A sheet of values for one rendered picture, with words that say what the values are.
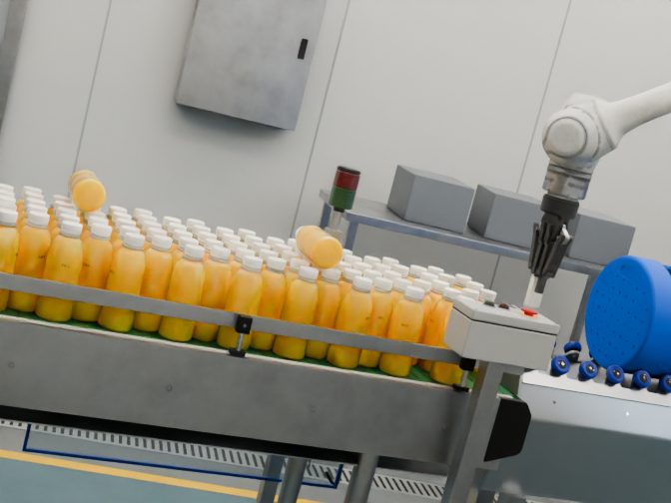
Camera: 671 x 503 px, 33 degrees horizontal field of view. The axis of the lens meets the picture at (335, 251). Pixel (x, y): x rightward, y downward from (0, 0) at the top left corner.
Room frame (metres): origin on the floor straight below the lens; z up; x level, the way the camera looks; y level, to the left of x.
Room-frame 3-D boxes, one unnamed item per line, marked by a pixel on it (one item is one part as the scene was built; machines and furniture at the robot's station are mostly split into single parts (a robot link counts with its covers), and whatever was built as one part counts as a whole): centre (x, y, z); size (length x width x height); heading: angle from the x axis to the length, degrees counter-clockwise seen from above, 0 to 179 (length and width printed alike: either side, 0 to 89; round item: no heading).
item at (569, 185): (2.29, -0.42, 1.38); 0.09 x 0.09 x 0.06
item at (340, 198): (2.82, 0.02, 1.18); 0.06 x 0.06 x 0.05
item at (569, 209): (2.29, -0.42, 1.31); 0.08 x 0.07 x 0.09; 20
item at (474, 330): (2.27, -0.37, 1.05); 0.20 x 0.10 x 0.10; 110
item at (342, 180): (2.82, 0.02, 1.23); 0.06 x 0.06 x 0.04
